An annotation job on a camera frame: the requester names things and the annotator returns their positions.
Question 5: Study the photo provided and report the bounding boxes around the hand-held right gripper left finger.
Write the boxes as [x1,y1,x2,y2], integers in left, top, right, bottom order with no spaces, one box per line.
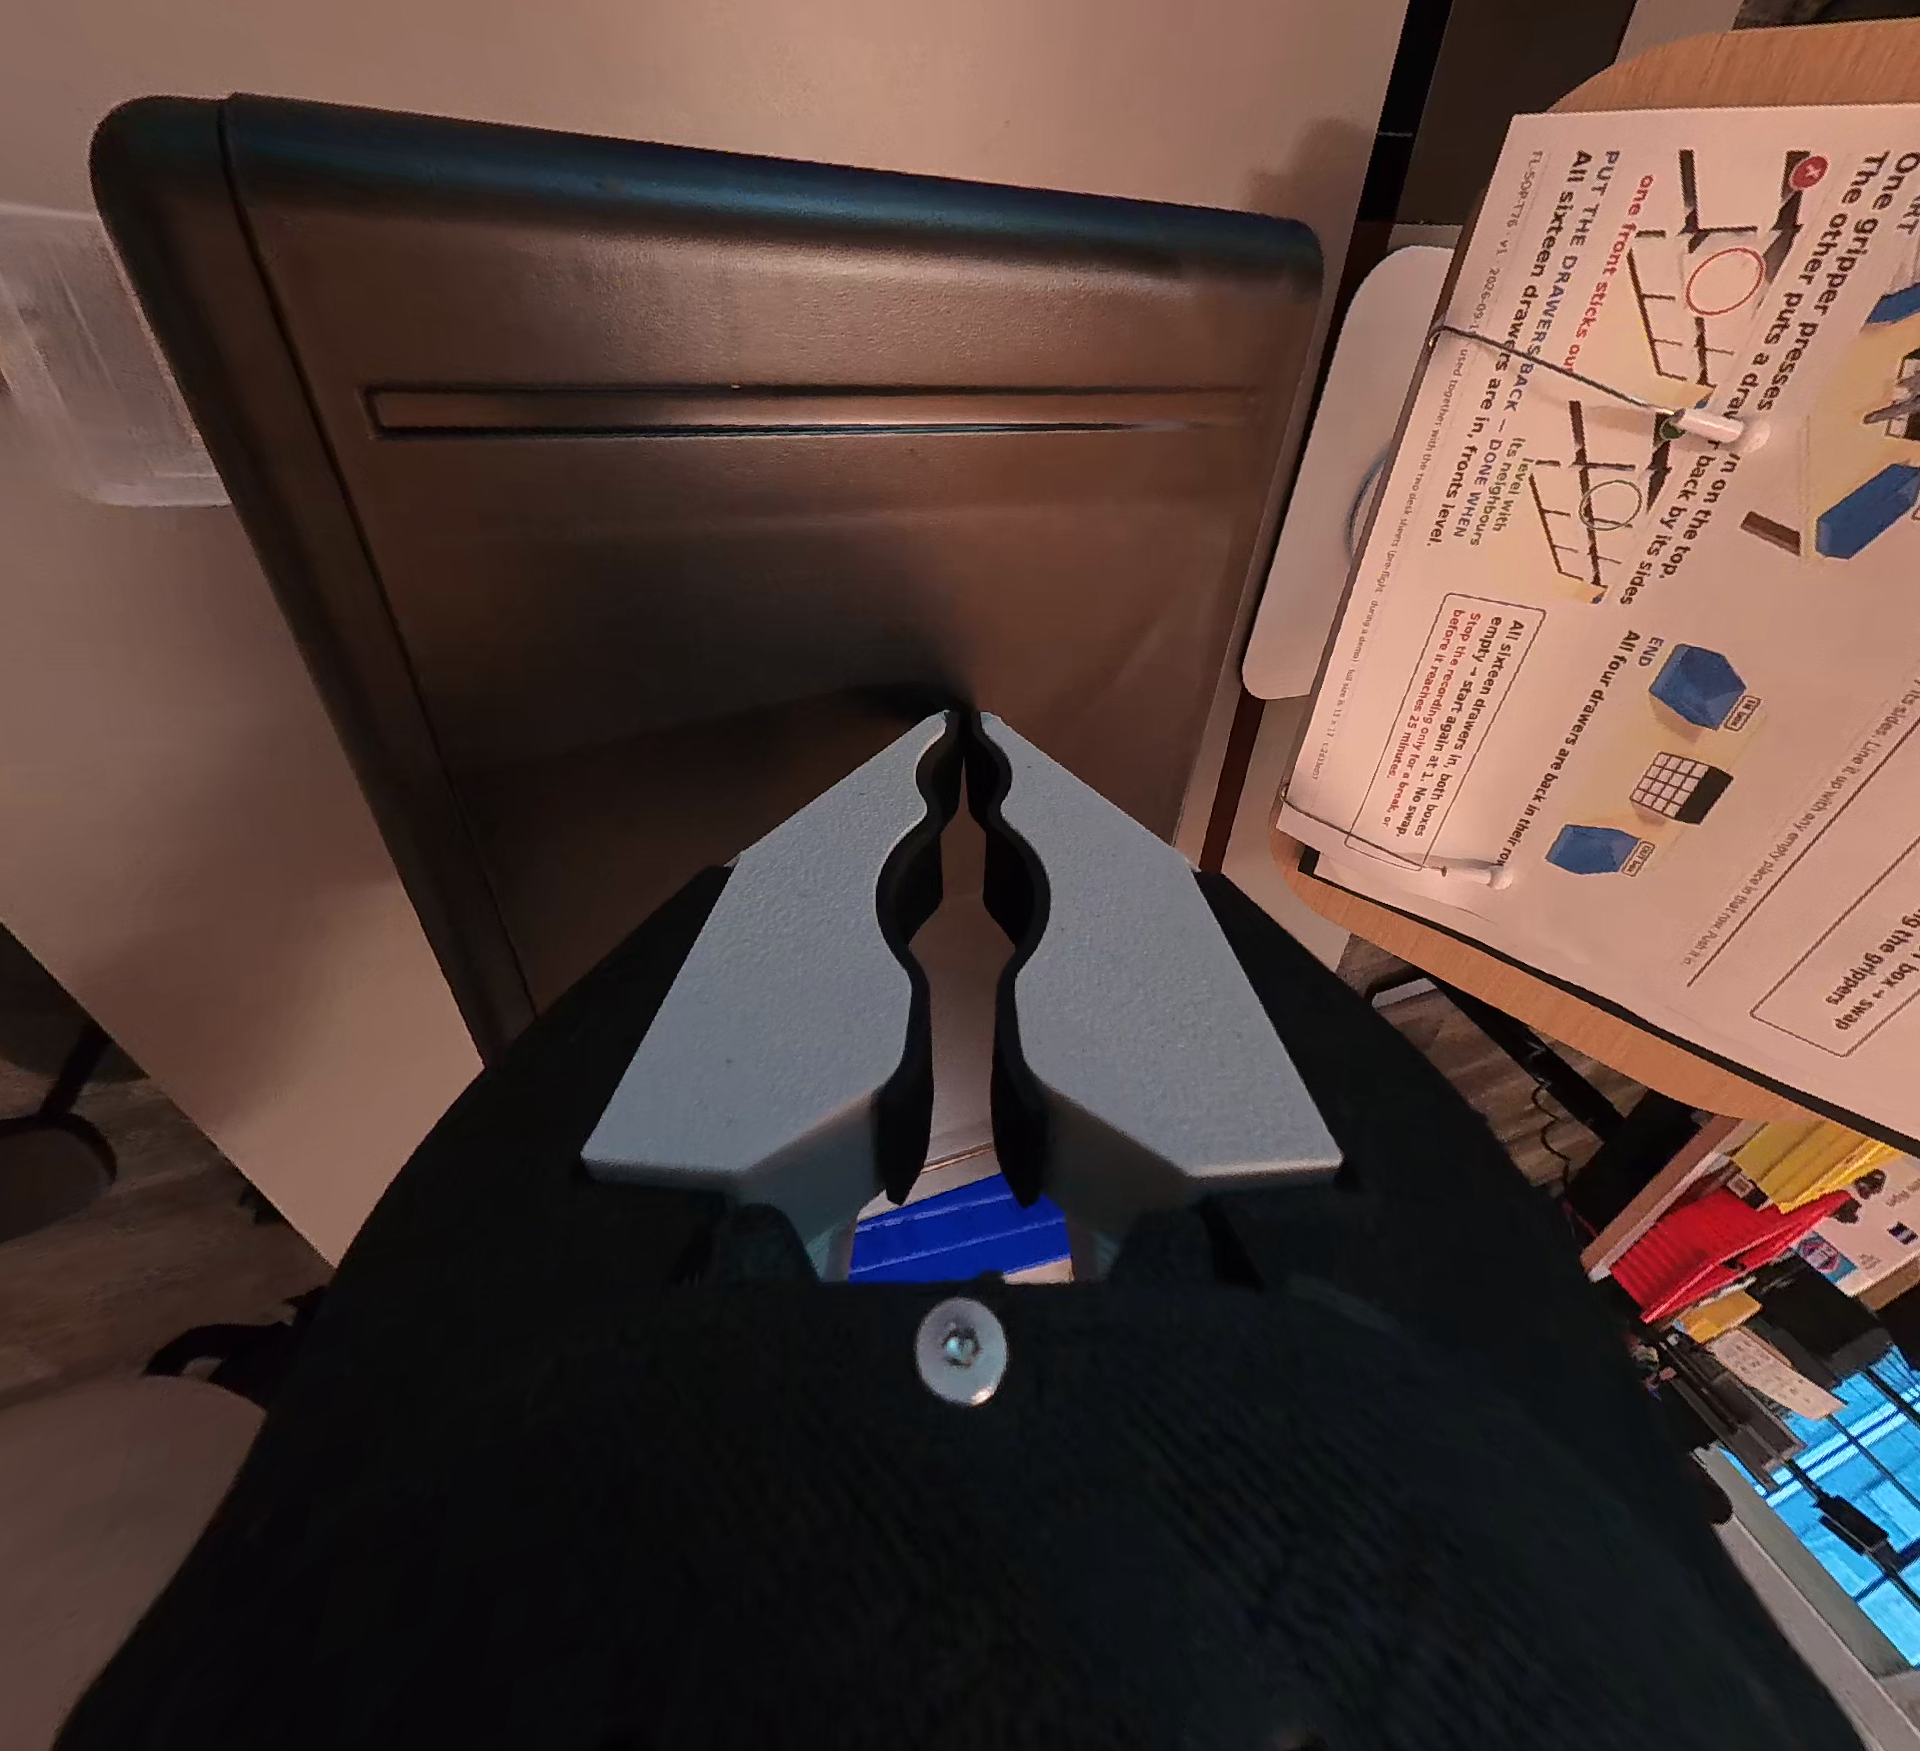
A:
[580,712,960,1205]

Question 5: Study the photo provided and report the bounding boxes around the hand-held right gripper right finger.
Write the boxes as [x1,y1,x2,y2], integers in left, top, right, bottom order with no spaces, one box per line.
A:
[963,712,1343,1214]

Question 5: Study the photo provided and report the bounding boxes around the black drawer cabinet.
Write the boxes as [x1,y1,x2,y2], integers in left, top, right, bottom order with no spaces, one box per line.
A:
[92,94,1322,1065]

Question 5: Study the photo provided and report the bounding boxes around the blue box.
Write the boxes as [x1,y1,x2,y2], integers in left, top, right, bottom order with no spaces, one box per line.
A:
[848,1175,1075,1284]

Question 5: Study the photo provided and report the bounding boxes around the white paper card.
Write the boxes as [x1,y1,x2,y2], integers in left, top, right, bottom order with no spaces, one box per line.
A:
[1241,244,1452,704]

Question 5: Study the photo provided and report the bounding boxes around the printed instruction sheet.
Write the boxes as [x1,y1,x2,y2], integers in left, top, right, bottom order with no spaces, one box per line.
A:
[1278,106,1920,1151]

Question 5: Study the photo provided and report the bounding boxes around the yellow plastic folders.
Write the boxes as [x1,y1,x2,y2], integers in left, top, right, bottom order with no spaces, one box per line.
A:
[1722,1120,1902,1215]

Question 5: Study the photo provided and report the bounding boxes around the black chair base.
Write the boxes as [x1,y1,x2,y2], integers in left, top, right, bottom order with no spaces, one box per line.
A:
[0,923,119,1245]

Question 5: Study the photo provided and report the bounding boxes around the clear plastic drawer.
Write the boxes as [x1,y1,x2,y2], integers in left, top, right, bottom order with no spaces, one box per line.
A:
[0,201,231,511]

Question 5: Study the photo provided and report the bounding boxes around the light wooden board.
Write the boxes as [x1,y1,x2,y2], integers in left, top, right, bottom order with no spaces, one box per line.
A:
[1266,23,1920,1159]

